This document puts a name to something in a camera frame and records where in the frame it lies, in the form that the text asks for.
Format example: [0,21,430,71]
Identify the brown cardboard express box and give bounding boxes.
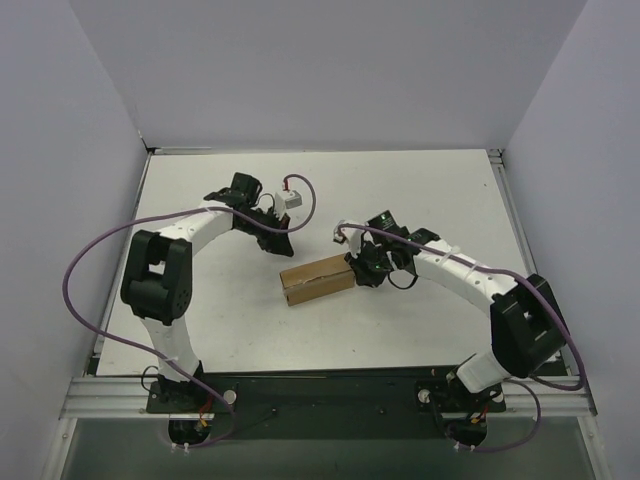
[280,255,355,306]

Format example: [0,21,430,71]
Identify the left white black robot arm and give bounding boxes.
[120,173,303,412]

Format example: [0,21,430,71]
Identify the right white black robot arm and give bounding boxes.
[334,211,566,394]

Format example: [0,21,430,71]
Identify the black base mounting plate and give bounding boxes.
[146,366,506,444]

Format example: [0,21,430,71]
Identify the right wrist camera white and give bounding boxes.
[333,220,366,258]

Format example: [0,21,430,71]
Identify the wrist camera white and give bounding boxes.
[333,220,366,258]
[274,190,303,212]

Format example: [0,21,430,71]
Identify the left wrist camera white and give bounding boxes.
[274,190,303,212]

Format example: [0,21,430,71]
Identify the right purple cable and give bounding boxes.
[333,223,587,454]

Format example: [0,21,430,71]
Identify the purple cable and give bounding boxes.
[63,173,317,449]
[333,223,587,454]

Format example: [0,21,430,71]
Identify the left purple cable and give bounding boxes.
[63,173,317,449]

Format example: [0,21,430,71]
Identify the aluminium front rail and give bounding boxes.
[59,375,599,421]

